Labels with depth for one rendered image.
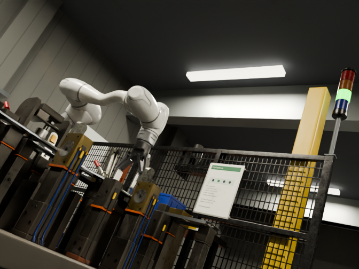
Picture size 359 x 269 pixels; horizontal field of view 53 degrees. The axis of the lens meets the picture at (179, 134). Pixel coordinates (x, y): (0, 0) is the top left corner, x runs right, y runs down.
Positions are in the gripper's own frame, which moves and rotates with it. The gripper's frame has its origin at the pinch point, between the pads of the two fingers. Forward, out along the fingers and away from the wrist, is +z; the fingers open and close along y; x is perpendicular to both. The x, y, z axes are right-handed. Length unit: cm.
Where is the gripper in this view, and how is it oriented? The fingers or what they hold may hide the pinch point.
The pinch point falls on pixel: (124, 183)
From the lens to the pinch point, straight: 159.5
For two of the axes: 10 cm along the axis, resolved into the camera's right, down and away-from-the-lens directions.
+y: 7.6, 0.5, -6.5
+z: -3.8, 8.5, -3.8
